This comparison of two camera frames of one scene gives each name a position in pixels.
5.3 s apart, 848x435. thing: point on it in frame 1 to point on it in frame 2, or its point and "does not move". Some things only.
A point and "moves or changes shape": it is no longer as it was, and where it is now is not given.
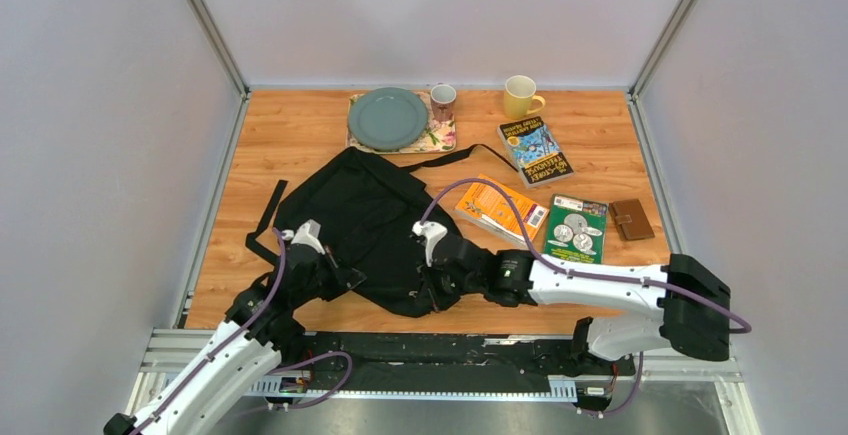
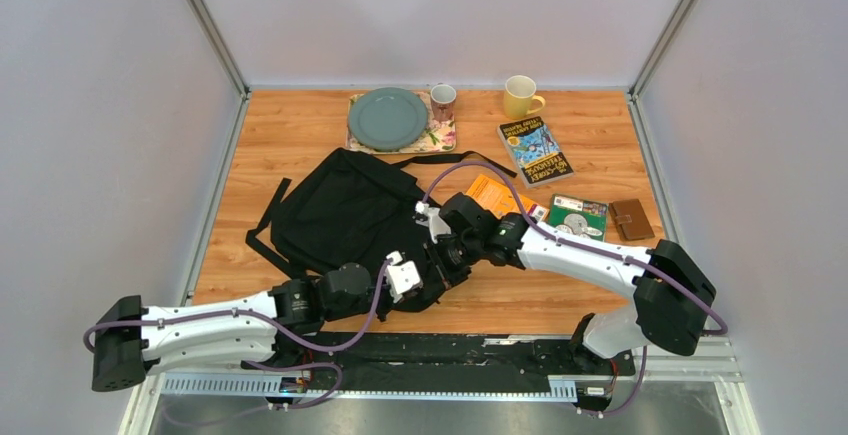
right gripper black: x=441 y=300 to x=454 y=276
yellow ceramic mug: x=519 y=97 does not move
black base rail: x=440 y=359 does not move
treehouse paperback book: x=535 y=151 does not move
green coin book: x=577 y=228 does not move
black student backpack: x=368 y=208 moves or changes shape
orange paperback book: x=487 y=203 does not move
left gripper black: x=342 y=278 to x=383 y=312
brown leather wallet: x=630 y=219 does not move
